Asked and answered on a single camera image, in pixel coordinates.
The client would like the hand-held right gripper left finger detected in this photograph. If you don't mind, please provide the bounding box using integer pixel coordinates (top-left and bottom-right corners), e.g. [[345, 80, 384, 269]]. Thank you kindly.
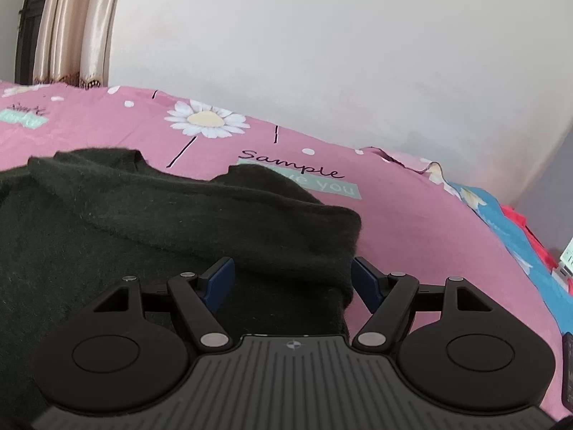
[[81, 257, 236, 354]]

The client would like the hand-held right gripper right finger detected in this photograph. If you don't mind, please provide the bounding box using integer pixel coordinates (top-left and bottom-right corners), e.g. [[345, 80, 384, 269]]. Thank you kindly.
[[350, 257, 497, 353]]

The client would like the dark green sweater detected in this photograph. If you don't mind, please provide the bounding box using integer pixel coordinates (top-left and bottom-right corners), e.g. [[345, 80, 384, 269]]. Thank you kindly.
[[0, 147, 362, 430]]

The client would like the pink daisy print bed sheet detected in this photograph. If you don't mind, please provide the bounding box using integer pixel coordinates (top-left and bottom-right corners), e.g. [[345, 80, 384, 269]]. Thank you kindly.
[[0, 80, 565, 430]]

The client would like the pink floral cloth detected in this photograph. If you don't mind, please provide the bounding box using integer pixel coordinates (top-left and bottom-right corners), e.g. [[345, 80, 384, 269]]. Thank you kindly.
[[358, 145, 448, 185]]

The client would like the blue floral cloth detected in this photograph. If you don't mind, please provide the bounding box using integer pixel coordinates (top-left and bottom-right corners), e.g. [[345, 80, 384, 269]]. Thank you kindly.
[[448, 179, 573, 310]]

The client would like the red cloth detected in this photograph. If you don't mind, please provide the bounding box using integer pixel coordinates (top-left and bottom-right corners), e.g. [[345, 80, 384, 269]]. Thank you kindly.
[[499, 205, 558, 274]]

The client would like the white box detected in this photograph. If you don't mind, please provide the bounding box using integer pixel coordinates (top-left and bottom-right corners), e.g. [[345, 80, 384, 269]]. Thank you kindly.
[[553, 237, 573, 279]]

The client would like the beige patterned curtain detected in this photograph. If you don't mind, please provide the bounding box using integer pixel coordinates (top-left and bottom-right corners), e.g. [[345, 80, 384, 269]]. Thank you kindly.
[[33, 0, 126, 89]]

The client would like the dark door frame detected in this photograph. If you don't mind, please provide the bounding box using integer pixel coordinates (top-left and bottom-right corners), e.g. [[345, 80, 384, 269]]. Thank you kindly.
[[13, 0, 57, 85]]

